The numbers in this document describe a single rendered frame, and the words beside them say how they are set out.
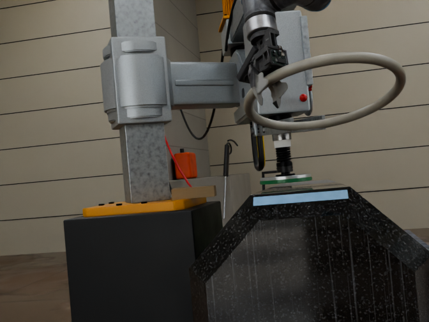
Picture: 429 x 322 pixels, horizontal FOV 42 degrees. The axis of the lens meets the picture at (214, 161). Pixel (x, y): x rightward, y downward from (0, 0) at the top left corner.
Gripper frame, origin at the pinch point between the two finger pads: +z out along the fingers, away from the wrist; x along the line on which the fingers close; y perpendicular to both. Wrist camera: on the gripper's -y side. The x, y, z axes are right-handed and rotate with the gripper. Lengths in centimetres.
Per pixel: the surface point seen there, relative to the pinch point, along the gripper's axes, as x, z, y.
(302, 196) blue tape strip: 27.7, 19.2, -21.2
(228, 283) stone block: 9, 44, -41
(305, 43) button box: 54, -51, -33
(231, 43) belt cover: 64, -86, -93
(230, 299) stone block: 10, 49, -42
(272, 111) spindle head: 45, -25, -49
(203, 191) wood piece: 41, -6, -99
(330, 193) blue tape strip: 34.1, 19.8, -15.1
